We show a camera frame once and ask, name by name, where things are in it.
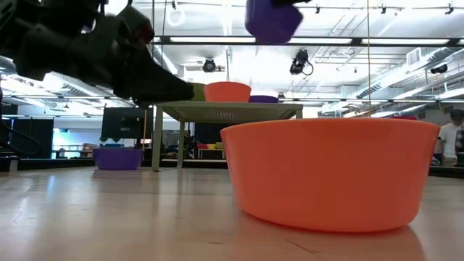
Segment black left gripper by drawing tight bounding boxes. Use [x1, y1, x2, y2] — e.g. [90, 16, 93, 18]
[10, 13, 196, 108]

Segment purple mini bowl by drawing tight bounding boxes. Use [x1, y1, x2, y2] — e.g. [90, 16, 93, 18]
[92, 146, 145, 171]
[248, 95, 280, 104]
[244, 0, 304, 46]

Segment black monitor screen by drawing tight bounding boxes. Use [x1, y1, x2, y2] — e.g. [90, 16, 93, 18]
[101, 107, 154, 149]

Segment pale green metal rack table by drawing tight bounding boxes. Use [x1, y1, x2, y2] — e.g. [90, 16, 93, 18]
[151, 100, 305, 173]

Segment small white table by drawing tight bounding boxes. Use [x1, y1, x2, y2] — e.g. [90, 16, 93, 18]
[197, 147, 225, 160]

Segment white air vent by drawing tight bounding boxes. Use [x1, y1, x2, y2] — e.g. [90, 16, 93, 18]
[406, 47, 423, 67]

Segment person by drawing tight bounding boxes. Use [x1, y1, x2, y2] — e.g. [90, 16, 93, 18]
[433, 109, 464, 167]

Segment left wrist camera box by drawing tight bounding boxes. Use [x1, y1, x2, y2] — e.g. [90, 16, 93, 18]
[115, 4, 155, 46]

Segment black ceiling spotlight with cable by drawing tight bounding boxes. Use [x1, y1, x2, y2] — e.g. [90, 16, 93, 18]
[289, 49, 315, 77]

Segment white hanging ring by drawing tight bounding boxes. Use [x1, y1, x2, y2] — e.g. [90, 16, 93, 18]
[165, 6, 186, 28]

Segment black table edge rail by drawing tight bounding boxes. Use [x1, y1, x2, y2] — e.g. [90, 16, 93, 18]
[0, 155, 464, 179]

